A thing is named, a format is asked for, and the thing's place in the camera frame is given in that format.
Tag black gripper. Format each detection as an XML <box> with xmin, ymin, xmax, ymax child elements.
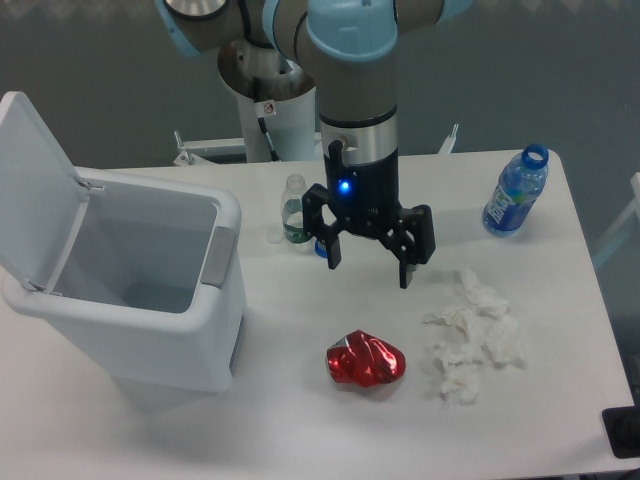
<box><xmin>302</xmin><ymin>140</ymin><xmax>435</xmax><ymax>288</ymax></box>

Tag crushed red can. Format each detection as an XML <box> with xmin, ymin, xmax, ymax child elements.
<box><xmin>326</xmin><ymin>330</ymin><xmax>406</xmax><ymax>388</ymax></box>

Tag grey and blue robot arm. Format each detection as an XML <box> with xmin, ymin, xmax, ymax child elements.
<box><xmin>156</xmin><ymin>1</ymin><xmax>468</xmax><ymax>286</ymax></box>

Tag blue bottle cap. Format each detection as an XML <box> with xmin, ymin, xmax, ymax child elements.
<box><xmin>314</xmin><ymin>240</ymin><xmax>327</xmax><ymax>258</ymax></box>

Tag clear plastic bottle green label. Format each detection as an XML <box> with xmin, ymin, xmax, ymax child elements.
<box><xmin>280</xmin><ymin>173</ymin><xmax>311</xmax><ymax>252</ymax></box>

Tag white bottle cap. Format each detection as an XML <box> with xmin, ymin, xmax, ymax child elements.
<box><xmin>266</xmin><ymin>232</ymin><xmax>284</xmax><ymax>244</ymax></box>

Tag crumpled white tissue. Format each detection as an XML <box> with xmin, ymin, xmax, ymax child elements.
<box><xmin>423</xmin><ymin>264</ymin><xmax>527</xmax><ymax>406</ymax></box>

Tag blue plastic bottle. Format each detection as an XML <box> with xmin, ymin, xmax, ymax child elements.
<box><xmin>482</xmin><ymin>144</ymin><xmax>549</xmax><ymax>237</ymax></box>

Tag white trash bin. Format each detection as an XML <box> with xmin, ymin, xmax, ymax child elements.
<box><xmin>2</xmin><ymin>168</ymin><xmax>246</xmax><ymax>392</ymax></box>

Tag white furniture at right edge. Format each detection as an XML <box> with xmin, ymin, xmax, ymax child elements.
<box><xmin>591</xmin><ymin>172</ymin><xmax>639</xmax><ymax>270</ymax></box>

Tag white trash bin lid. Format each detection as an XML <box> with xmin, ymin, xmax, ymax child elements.
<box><xmin>1</xmin><ymin>91</ymin><xmax>89</xmax><ymax>292</ymax></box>

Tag black device at table edge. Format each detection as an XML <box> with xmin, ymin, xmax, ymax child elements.
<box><xmin>602</xmin><ymin>406</ymin><xmax>639</xmax><ymax>459</ymax></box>

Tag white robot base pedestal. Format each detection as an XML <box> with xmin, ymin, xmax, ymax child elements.
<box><xmin>217</xmin><ymin>39</ymin><xmax>316</xmax><ymax>163</ymax></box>

